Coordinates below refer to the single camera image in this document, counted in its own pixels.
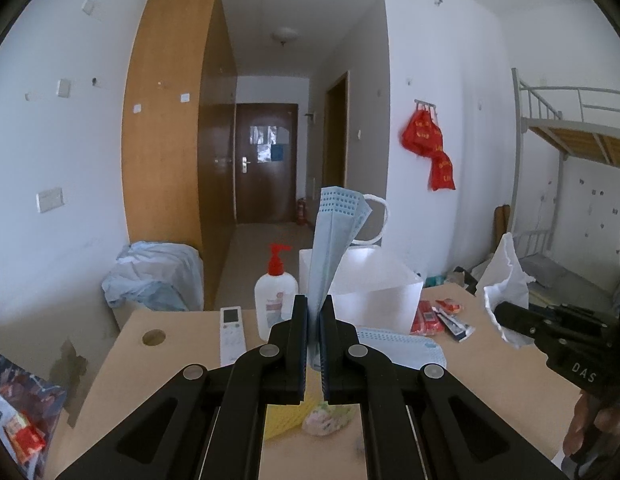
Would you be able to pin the brown side door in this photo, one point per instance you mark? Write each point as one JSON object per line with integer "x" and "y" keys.
{"x": 336, "y": 145}

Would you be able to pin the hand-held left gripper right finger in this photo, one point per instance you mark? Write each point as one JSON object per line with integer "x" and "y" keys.
{"x": 326, "y": 320}

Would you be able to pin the white foam box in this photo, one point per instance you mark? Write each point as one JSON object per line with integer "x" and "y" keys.
{"x": 379, "y": 305}

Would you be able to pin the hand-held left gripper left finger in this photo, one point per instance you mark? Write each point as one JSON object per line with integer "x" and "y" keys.
{"x": 301, "y": 320}

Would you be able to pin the white pump bottle red top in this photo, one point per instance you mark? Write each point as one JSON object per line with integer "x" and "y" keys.
{"x": 272, "y": 300}

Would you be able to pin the wooden wardrobe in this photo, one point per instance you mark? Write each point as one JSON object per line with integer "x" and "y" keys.
{"x": 165, "y": 160}

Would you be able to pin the blue face mask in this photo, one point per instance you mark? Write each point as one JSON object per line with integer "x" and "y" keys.
{"x": 335, "y": 230}
{"x": 404, "y": 347}

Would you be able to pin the white tissue paper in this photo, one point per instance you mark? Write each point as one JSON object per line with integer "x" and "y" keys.
{"x": 504, "y": 280}

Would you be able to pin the light blue bedding pile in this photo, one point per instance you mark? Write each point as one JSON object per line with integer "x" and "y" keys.
{"x": 150, "y": 275}

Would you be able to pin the white remote control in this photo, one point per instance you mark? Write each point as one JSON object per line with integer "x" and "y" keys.
{"x": 232, "y": 335}

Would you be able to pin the person's right hand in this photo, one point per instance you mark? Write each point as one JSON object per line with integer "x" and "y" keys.
{"x": 579, "y": 425}

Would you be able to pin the small red snack packet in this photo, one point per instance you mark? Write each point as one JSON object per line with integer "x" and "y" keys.
{"x": 448, "y": 305}

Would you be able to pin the white metal bunk bed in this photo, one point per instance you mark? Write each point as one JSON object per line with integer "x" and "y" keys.
{"x": 564, "y": 135}

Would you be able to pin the ceiling lamp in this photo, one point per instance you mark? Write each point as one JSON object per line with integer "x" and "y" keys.
{"x": 286, "y": 36}

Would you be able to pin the yellow foam net sleeve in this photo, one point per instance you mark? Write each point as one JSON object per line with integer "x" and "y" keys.
{"x": 285, "y": 417}

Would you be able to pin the white and blue tube packet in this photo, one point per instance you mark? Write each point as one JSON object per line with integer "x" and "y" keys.
{"x": 455, "y": 327}

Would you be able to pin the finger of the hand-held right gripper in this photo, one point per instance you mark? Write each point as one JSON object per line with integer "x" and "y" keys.
{"x": 514, "y": 320}

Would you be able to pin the red fire extinguisher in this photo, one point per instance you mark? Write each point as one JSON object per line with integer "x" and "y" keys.
{"x": 301, "y": 212}

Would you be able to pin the white wall socket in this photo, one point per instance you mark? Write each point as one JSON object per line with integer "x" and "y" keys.
{"x": 91, "y": 9}
{"x": 63, "y": 88}

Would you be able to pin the large red packet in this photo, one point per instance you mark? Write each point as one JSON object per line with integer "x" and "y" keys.
{"x": 425, "y": 319}

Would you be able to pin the brown wooden board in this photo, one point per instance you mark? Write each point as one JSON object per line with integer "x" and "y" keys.
{"x": 500, "y": 230}

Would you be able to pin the dark brown entrance door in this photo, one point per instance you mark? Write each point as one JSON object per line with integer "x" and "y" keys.
{"x": 265, "y": 185}

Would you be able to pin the metal wall hook rack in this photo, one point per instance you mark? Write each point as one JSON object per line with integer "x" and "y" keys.
{"x": 425, "y": 104}

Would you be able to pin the white double wall switch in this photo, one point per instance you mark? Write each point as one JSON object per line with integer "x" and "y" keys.
{"x": 50, "y": 200}

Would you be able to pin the floral shower cap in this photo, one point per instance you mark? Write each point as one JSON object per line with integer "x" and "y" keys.
{"x": 326, "y": 420}

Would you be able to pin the red plastic bags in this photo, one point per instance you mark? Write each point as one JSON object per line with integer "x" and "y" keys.
{"x": 424, "y": 135}

